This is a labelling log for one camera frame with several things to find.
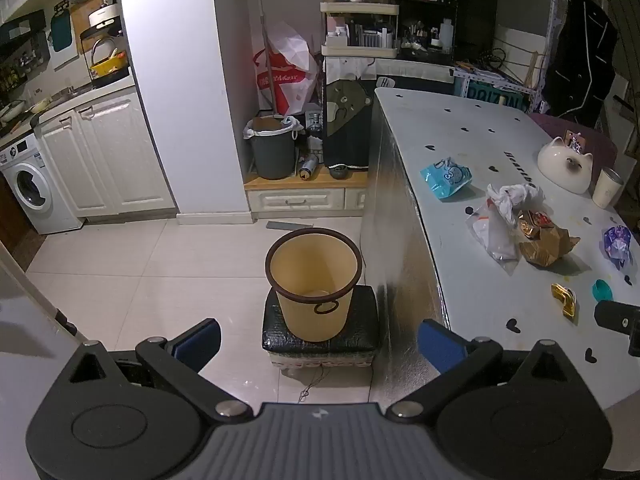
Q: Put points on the black bowl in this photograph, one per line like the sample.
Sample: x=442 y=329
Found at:
x=338 y=172

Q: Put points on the cream storage rack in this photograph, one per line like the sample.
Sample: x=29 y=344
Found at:
x=360 y=8

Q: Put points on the dark grey lined bin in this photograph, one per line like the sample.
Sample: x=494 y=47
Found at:
x=272 y=155

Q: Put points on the teal cutting board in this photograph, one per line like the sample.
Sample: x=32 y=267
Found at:
x=61 y=32

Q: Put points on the gold foil wrapper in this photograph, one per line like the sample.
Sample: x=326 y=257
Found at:
x=565 y=300

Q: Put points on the white rice cooker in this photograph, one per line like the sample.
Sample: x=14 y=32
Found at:
x=104 y=15

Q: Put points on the white washing machine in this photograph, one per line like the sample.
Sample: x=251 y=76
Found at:
x=30 y=185

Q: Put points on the small brown card ornament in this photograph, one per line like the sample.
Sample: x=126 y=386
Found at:
x=575 y=141

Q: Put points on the brown paper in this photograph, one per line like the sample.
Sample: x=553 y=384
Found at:
x=547 y=247

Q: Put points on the white cat-shaped ceramic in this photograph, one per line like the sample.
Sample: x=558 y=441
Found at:
x=557 y=165

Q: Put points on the white panel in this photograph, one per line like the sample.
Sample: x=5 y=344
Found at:
x=25 y=360

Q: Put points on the spray can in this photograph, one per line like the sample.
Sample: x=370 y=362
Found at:
x=308 y=166

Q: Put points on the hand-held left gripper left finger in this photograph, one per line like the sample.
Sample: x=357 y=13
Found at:
x=200 y=342

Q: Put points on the beige plastic waste bin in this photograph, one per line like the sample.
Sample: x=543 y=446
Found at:
x=300 y=320

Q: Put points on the white cup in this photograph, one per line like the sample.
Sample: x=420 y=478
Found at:
x=606 y=190

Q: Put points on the red and white shopping bag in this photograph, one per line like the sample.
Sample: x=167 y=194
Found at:
x=285 y=80

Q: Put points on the black range hood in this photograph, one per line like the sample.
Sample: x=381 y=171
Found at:
x=20 y=35

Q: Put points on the white plastic bottle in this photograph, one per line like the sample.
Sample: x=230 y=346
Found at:
x=447 y=35

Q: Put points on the white frying pan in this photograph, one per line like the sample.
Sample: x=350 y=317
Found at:
x=11 y=110

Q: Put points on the white tissue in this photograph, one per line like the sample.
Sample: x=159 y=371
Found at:
x=510 y=197

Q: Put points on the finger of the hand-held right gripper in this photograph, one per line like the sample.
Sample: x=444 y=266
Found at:
x=612 y=316

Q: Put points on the white kitchen base cabinets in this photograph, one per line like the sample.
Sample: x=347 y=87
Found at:
x=115 y=160

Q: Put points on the maroon cloth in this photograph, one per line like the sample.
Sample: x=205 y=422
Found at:
x=555 y=127

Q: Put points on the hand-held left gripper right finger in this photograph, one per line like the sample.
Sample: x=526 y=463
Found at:
x=442 y=345

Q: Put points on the teal printed sign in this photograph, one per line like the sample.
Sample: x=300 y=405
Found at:
x=495 y=97

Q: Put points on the low wooden drawer cabinet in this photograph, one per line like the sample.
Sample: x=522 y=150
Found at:
x=300 y=200

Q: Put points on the black jacket with white trim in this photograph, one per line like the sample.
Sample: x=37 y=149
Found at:
x=580 y=60

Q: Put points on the teal plastic lid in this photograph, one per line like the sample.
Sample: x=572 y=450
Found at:
x=602 y=291

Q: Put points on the clear plastic bag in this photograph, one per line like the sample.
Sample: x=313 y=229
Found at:
x=495 y=240

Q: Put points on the red gold candy wrapper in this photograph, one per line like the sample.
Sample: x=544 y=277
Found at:
x=532 y=222

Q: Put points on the blue snack packet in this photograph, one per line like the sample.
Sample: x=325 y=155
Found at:
x=445 y=177

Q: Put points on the purple foil wrapper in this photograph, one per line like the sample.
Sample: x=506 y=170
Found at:
x=617 y=242

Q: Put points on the dark bear print curtain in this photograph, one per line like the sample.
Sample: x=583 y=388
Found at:
x=345 y=110

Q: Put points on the black cosmetics shelf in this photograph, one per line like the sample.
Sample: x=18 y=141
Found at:
x=430 y=10

